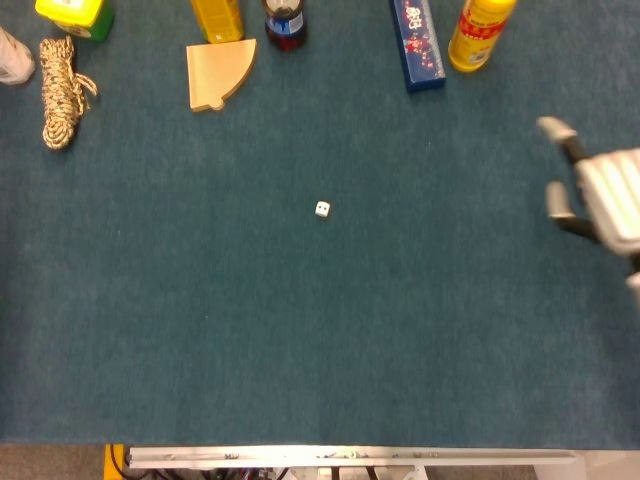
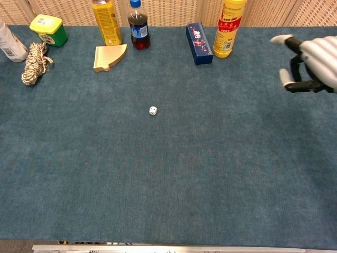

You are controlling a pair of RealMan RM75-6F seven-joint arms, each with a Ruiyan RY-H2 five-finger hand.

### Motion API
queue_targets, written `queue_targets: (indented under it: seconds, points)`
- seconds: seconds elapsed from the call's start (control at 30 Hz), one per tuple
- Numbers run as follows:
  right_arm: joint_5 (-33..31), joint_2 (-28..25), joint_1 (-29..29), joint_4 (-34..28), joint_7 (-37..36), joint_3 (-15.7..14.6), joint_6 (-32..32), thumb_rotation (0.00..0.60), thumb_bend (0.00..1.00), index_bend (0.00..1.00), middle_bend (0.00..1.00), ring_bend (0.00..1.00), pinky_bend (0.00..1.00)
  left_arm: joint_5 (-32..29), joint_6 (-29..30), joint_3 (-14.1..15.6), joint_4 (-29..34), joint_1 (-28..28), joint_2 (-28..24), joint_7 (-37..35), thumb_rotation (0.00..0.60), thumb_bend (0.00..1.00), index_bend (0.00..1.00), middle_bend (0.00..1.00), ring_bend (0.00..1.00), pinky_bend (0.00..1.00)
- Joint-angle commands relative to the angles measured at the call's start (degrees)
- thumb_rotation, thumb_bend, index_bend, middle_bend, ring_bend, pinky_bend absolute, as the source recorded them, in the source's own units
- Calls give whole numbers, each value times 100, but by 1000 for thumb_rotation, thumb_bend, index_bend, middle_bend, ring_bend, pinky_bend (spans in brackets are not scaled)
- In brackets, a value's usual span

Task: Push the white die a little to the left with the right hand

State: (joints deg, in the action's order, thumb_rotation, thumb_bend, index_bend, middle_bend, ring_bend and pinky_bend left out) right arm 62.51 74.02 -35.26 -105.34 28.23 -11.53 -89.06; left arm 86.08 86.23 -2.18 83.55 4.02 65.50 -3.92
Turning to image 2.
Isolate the coiled brown white rope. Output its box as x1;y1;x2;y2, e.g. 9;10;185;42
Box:
21;42;54;86

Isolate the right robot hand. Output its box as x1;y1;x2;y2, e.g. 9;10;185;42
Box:
270;34;337;94

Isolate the woven folding screen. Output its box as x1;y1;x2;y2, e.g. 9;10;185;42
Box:
0;0;337;27

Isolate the dark cola bottle blue label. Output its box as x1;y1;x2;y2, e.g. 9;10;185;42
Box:
127;0;151;51

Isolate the yellow bottle with red label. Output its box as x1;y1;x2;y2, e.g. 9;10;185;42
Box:
212;0;247;59

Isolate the yellow drink carton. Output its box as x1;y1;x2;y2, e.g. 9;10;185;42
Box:
91;0;124;46

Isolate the teal felt table mat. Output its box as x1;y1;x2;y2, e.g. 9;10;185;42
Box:
0;24;337;250

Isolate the green box with yellow lid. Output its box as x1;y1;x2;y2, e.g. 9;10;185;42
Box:
29;14;68;48

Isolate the long blue printed box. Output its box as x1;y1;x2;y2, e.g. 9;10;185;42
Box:
185;22;214;66

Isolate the quarter-round wooden block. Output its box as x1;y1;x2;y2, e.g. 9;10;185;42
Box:
93;43;128;73

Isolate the aluminium frame rail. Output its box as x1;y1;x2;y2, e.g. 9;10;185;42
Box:
32;244;306;253

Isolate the white plastic bottle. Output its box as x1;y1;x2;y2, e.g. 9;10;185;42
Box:
0;20;29;63

